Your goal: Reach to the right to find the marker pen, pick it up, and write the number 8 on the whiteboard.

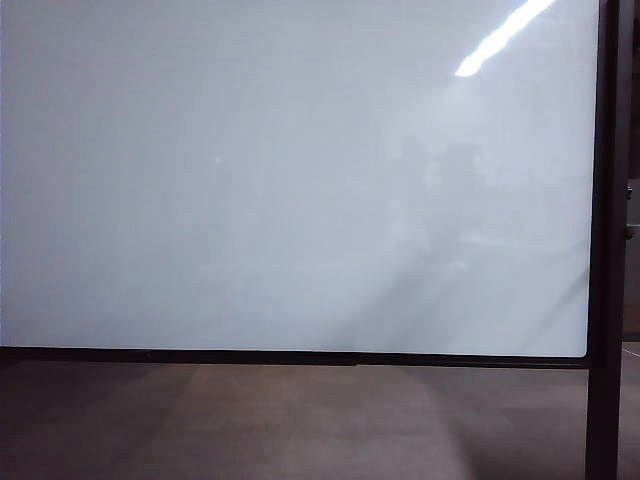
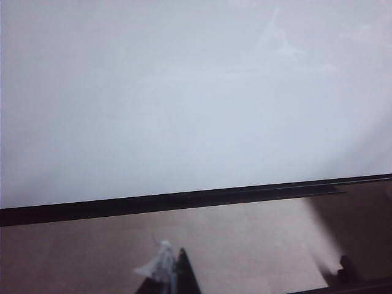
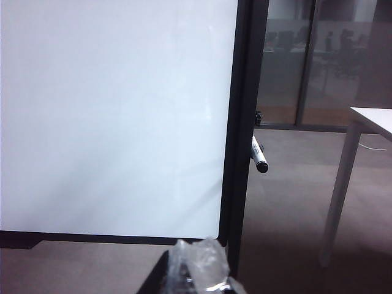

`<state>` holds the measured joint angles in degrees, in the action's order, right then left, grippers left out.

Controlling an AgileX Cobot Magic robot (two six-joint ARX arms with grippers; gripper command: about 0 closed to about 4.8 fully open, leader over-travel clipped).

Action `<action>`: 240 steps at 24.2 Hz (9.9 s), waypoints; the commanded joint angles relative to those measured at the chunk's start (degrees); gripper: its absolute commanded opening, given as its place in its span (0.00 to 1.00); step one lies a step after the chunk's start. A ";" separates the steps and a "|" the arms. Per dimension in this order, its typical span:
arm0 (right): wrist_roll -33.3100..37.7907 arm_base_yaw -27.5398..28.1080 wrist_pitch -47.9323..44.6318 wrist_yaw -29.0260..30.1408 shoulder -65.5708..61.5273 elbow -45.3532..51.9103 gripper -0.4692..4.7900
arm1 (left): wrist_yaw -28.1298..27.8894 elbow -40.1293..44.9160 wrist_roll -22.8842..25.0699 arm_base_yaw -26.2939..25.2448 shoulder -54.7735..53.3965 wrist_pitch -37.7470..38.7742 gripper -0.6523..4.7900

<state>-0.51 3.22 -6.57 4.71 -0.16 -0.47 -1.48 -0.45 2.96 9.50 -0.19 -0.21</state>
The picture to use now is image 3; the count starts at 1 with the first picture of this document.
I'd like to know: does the white marker pen black cap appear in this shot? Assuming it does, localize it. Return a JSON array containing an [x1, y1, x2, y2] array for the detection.
[[249, 135, 270, 175]]

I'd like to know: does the white whiteboard with black frame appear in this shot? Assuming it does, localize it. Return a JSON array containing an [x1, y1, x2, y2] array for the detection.
[[0, 0, 271, 278]]

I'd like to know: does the white table with metal legs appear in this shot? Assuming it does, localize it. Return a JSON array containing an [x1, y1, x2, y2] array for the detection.
[[318, 106, 392, 268]]

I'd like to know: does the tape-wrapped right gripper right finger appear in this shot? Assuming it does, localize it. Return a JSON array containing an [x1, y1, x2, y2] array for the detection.
[[171, 236, 246, 294]]

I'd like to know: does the dark glass partition mullion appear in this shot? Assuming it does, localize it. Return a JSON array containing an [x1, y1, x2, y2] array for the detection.
[[294, 0, 321, 126]]

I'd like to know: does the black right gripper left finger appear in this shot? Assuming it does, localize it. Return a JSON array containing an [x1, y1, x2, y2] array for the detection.
[[143, 251, 184, 294]]

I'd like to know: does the white floor cable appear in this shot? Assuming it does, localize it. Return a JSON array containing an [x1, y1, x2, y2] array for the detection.
[[358, 142, 387, 152]]

